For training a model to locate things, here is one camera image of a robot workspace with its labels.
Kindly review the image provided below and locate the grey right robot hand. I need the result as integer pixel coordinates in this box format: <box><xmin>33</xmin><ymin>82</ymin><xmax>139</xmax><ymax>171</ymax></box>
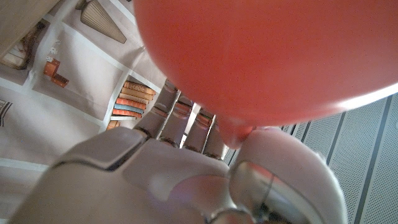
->
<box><xmin>6</xmin><ymin>79</ymin><xmax>349</xmax><ymax>224</ymax></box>

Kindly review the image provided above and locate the dark perforated panel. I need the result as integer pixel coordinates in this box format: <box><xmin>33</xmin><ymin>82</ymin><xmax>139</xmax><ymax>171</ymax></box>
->
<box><xmin>223</xmin><ymin>91</ymin><xmax>398</xmax><ymax>224</ymax></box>

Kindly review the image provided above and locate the red watering can orange spout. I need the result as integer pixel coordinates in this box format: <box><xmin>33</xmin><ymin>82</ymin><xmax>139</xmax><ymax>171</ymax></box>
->
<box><xmin>132</xmin><ymin>0</ymin><xmax>398</xmax><ymax>150</ymax></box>

